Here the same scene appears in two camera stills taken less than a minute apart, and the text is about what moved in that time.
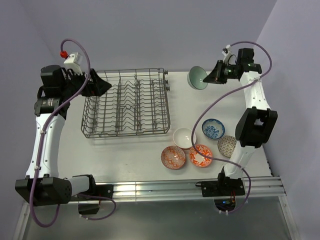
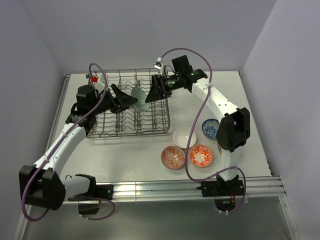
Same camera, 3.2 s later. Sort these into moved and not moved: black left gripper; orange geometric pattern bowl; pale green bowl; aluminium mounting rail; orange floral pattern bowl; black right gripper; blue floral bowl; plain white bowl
Moved: pale green bowl; black right gripper; black left gripper
Not moved: blue floral bowl; orange floral pattern bowl; aluminium mounting rail; plain white bowl; orange geometric pattern bowl
